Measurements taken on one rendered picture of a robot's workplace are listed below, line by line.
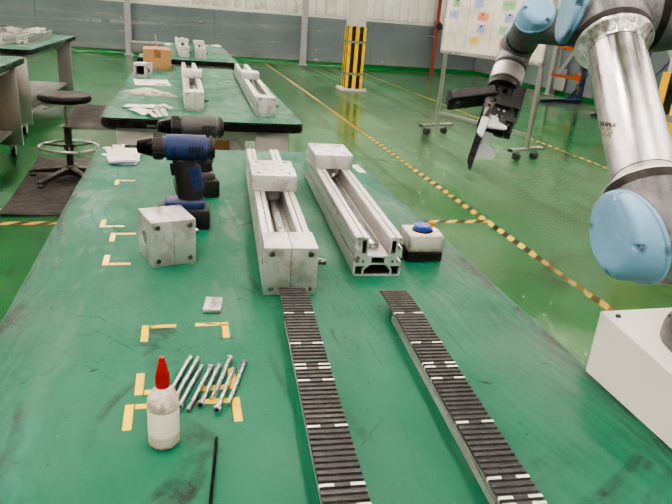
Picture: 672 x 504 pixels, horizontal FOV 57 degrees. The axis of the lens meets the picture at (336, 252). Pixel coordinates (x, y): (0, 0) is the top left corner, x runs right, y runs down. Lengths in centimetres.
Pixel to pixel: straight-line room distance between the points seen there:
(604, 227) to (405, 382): 35
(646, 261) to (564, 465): 27
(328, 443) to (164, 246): 65
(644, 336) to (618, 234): 21
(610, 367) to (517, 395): 15
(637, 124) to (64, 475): 84
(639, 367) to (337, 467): 47
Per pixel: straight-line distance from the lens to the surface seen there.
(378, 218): 137
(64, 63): 872
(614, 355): 102
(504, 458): 78
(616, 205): 85
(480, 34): 725
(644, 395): 98
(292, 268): 115
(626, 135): 94
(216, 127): 171
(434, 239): 138
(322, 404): 82
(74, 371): 97
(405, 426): 85
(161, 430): 78
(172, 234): 127
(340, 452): 74
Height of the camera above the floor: 128
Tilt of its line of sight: 21 degrees down
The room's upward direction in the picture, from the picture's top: 5 degrees clockwise
